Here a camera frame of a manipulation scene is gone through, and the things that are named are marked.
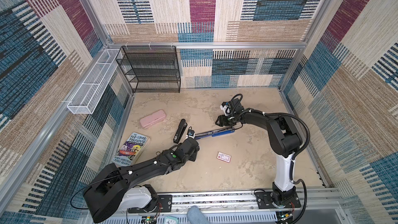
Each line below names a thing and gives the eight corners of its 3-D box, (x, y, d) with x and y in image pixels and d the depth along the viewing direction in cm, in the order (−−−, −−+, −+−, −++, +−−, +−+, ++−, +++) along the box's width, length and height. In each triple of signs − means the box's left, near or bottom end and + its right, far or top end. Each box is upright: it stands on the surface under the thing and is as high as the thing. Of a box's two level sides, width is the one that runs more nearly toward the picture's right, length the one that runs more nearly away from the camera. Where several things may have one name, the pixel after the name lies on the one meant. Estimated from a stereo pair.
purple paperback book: (112, 163, 88) (109, 161, 85) (134, 133, 100) (132, 130, 97) (131, 171, 85) (129, 169, 82) (151, 139, 97) (150, 137, 94)
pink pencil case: (143, 129, 102) (141, 127, 99) (139, 121, 105) (138, 119, 103) (168, 117, 108) (167, 114, 105) (164, 110, 111) (163, 107, 109)
